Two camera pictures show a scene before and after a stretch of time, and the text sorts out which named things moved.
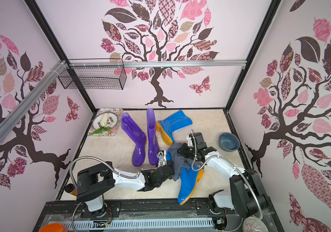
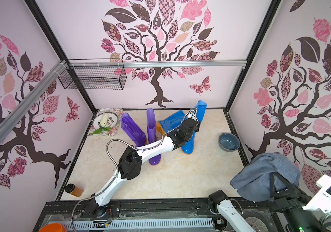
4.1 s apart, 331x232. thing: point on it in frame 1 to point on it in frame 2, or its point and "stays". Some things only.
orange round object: [54, 227] stays
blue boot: [166, 126] stays
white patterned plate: [113, 120] stays
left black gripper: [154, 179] to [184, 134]
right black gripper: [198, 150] to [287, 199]
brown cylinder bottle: [70, 189] stays
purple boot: [153, 145] stays
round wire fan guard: [254, 224] stays
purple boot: [137, 138] stays
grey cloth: [180, 162] to [252, 181]
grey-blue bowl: [229, 142] stays
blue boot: [188, 181] to [201, 106]
